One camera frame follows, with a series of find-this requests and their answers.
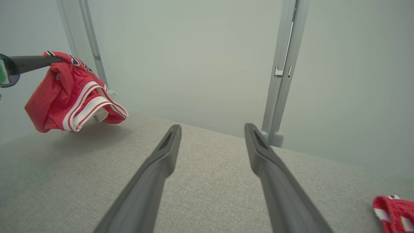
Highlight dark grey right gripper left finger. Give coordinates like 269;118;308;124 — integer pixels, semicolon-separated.
94;124;182;233

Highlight red shorts with white stripe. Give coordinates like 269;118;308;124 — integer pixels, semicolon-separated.
372;194;414;233

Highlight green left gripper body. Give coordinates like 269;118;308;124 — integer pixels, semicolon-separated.
0;53;20;88

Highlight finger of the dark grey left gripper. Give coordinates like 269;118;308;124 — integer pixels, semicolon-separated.
11;56;63;74

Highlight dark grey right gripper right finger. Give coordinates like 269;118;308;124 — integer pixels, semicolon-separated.
244;123;334;233

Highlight red shirt with white sleeves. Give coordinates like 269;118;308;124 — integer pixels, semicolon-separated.
24;51;129;133

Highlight grey partition post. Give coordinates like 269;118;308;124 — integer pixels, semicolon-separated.
261;0;310;148

